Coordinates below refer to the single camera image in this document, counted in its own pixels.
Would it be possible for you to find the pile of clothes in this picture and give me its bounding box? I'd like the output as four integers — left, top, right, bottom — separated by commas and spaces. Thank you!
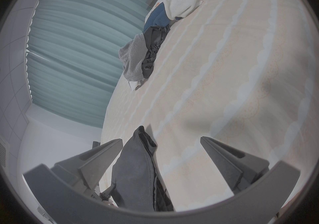
118, 0, 203, 91

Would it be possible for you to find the bed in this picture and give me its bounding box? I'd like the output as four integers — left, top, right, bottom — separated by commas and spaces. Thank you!
101, 0, 316, 212

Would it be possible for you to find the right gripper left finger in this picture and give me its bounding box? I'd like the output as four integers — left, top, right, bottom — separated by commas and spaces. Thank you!
53, 138, 123, 193

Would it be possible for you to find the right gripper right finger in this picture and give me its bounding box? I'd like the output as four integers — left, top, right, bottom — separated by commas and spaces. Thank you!
200, 136, 270, 190

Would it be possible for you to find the blue-green curtain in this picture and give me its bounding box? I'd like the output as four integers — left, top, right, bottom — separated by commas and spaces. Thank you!
26, 52, 125, 129
26, 0, 152, 74

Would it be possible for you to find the black T-shirt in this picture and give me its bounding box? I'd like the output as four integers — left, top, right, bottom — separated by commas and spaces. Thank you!
111, 126, 175, 212

